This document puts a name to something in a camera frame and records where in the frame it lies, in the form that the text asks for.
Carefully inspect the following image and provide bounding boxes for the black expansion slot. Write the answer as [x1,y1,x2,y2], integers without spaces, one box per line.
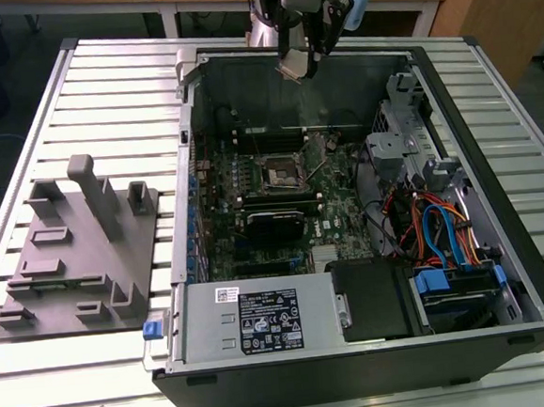
[232,258,293,280]

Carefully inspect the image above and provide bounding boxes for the CPU socket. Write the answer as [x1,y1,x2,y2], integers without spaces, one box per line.
[256,149,314,195]

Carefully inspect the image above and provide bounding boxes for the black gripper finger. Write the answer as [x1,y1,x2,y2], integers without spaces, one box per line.
[275,23,290,66]
[303,0,357,80]

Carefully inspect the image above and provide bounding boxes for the green motherboard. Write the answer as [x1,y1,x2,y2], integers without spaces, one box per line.
[190,121,389,285]

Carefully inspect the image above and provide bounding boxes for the black PC case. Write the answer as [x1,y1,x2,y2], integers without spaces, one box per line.
[117,15,544,407]

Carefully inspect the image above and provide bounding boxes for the grey metal drive cage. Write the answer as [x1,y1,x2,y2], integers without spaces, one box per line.
[359,68,473,197]

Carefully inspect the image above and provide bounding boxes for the blue disk carrier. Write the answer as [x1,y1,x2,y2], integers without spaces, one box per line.
[411,259,509,306]

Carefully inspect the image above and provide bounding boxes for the grey case handle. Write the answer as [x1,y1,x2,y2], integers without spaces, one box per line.
[172,47,199,99]

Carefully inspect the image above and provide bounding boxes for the wooden cabinet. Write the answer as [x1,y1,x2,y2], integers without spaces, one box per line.
[429,0,544,97]

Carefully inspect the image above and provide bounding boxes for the black disk bay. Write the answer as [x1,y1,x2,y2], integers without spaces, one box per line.
[323,252,435,347]

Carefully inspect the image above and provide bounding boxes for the silver chipset heatsink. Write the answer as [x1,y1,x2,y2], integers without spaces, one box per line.
[310,243,343,264]

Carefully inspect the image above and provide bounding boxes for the blue SATA cable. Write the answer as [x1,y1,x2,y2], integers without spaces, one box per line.
[418,200,472,275]

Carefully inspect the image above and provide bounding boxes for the grey parts rack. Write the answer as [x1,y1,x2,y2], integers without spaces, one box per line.
[0,148,170,340]

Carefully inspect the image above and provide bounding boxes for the silver power supply unit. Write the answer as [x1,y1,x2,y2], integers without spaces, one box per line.
[163,270,358,365]

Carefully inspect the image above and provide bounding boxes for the orange power wires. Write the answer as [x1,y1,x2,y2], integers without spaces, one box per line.
[410,185,486,273]

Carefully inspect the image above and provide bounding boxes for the black graphics card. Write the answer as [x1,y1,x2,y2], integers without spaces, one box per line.
[242,207,310,251]

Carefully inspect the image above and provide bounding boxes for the blue case latch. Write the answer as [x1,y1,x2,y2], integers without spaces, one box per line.
[140,319,164,342]

